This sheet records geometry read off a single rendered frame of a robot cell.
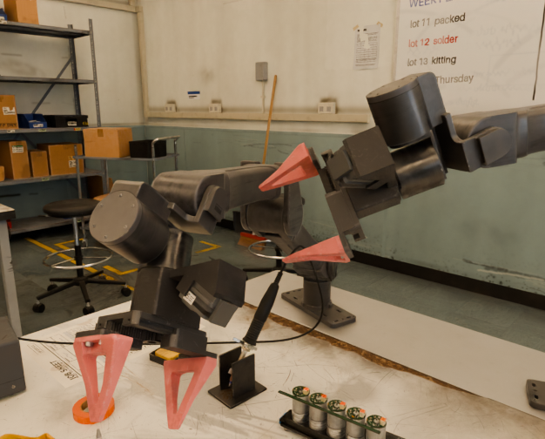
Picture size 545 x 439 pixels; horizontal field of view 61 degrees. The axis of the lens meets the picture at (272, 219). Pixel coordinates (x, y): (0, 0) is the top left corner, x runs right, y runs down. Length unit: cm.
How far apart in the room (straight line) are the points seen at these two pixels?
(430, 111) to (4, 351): 70
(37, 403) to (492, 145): 74
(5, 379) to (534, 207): 287
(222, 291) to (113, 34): 528
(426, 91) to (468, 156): 8
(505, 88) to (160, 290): 285
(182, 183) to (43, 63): 478
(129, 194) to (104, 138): 359
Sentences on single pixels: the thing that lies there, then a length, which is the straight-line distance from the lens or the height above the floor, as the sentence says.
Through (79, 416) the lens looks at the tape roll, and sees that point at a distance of 78.
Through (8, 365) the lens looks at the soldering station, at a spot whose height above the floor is 81.
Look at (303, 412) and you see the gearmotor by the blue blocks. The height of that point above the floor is 79.
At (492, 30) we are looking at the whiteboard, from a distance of 323.
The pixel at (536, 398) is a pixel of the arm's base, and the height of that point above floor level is 75.
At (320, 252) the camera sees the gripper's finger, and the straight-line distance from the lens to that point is 52.
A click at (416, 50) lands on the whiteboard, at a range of 340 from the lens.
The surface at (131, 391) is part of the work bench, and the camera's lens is 84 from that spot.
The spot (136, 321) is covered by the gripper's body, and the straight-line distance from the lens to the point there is 47.
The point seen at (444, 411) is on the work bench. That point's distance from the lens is 80.
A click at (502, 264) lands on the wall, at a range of 331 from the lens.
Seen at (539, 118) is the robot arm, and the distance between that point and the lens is 62.
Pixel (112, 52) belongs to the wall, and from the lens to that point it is 562.
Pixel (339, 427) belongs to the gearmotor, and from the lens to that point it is 68.
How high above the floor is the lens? 120
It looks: 14 degrees down
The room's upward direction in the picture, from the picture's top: straight up
